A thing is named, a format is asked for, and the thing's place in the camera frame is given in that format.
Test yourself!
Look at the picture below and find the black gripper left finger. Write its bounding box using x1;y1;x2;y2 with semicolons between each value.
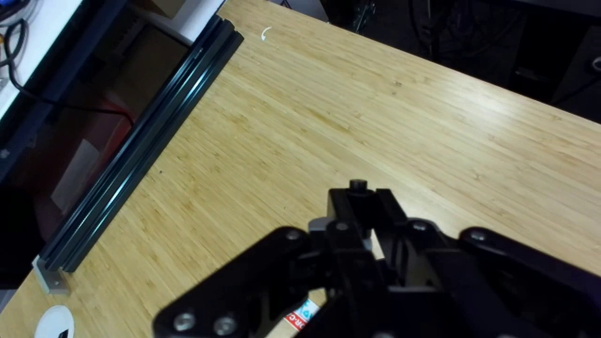
152;219;317;338

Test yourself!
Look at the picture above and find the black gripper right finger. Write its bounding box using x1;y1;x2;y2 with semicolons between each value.
375;189;601;338

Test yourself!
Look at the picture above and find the black Expo marker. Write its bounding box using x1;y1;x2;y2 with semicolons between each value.
289;180;394;338

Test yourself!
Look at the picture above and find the black aluminium extrusion rail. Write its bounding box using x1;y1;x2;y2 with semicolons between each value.
32;14;244;292

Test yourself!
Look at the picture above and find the black cable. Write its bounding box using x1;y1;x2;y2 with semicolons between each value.
0;16;133;118

